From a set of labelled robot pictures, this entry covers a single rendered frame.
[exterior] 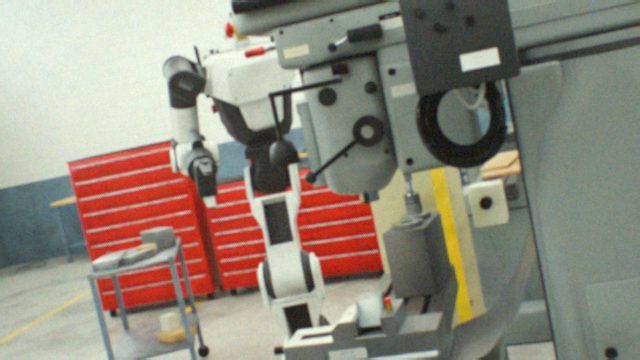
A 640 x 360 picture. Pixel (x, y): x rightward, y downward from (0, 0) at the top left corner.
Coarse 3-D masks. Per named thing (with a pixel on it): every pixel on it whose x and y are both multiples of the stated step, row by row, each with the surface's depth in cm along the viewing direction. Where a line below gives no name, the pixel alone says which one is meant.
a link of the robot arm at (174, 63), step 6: (168, 60) 265; (174, 60) 263; (180, 60) 263; (186, 60) 265; (168, 66) 261; (174, 66) 258; (180, 66) 257; (186, 66) 259; (168, 72) 258; (168, 90) 261; (168, 96) 263; (174, 96) 260; (174, 102) 261; (180, 102) 260; (186, 102) 261; (174, 108) 262; (180, 108) 262; (186, 108) 262
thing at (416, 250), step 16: (400, 224) 225; (416, 224) 223; (432, 224) 229; (384, 240) 224; (400, 240) 222; (416, 240) 220; (432, 240) 226; (400, 256) 223; (416, 256) 221; (432, 256) 223; (448, 256) 240; (400, 272) 224; (416, 272) 222; (432, 272) 221; (448, 272) 237; (400, 288) 224; (416, 288) 223; (432, 288) 221
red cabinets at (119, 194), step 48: (96, 192) 714; (144, 192) 708; (192, 192) 707; (240, 192) 693; (96, 240) 720; (192, 240) 708; (240, 240) 700; (336, 240) 670; (144, 288) 719; (192, 288) 714
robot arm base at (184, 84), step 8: (176, 56) 265; (192, 64) 268; (176, 72) 254; (184, 72) 255; (192, 72) 256; (200, 72) 261; (168, 80) 255; (176, 80) 255; (184, 80) 256; (192, 80) 257; (200, 80) 257; (168, 88) 256; (176, 88) 256; (184, 88) 257; (192, 88) 258; (200, 88) 258; (176, 96) 258; (184, 96) 258; (192, 96) 259
